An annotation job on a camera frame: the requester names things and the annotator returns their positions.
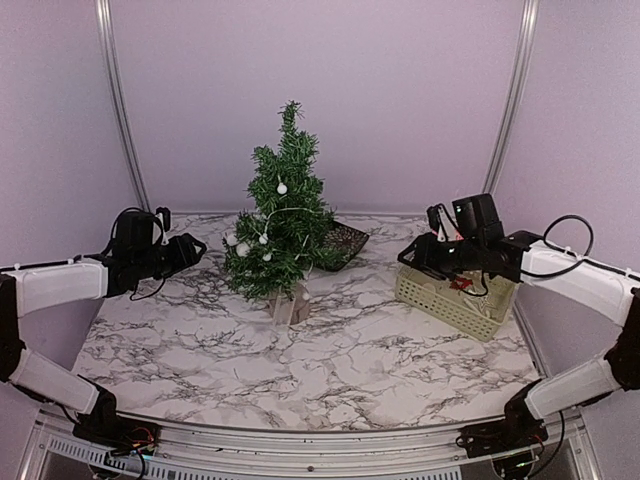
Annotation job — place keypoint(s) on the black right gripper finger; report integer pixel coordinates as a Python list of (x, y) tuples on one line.
[(423, 269), (414, 253)]

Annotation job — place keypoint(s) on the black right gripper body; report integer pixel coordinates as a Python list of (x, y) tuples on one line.
[(467, 256)]

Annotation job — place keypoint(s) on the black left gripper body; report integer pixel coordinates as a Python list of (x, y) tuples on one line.
[(169, 264)]

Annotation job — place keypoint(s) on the red reindeer ornament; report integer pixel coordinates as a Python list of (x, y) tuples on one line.
[(463, 284)]

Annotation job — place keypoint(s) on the white ball string lights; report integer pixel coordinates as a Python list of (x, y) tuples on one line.
[(273, 248)]

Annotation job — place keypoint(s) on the small green christmas tree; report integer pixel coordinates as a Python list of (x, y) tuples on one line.
[(293, 160)]

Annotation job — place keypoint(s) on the silver star ornament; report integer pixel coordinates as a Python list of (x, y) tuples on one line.
[(482, 305)]

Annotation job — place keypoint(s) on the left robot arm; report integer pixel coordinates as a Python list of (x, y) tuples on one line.
[(26, 289)]

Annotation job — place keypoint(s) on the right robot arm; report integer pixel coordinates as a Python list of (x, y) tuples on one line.
[(470, 237)]

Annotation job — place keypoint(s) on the black mesh object behind tree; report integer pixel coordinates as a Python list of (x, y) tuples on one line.
[(348, 240)]

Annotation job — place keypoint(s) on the round wooden tree base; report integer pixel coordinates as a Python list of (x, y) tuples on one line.
[(290, 309)]

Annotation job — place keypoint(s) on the green perforated plastic basket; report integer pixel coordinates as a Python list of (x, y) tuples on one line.
[(453, 307)]

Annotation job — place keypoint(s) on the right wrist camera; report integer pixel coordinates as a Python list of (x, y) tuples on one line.
[(442, 224)]

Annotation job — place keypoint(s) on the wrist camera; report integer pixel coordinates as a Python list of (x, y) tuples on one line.
[(442, 224), (163, 223)]

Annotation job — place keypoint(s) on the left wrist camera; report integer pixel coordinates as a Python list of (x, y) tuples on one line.
[(163, 223)]

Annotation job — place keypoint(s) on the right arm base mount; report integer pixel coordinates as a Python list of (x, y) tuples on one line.
[(517, 429)]

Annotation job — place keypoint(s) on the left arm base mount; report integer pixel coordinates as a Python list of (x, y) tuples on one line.
[(117, 437)]

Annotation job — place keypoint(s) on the front aluminium rail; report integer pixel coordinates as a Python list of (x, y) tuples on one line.
[(192, 451)]

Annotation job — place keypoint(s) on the left aluminium frame post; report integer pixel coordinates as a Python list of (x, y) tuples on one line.
[(109, 51)]

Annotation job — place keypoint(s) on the aluminium frame post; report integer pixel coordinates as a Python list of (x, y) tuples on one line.
[(109, 51), (515, 92)]

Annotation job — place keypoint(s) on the right aluminium frame post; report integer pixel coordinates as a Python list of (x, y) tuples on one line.
[(515, 92)]

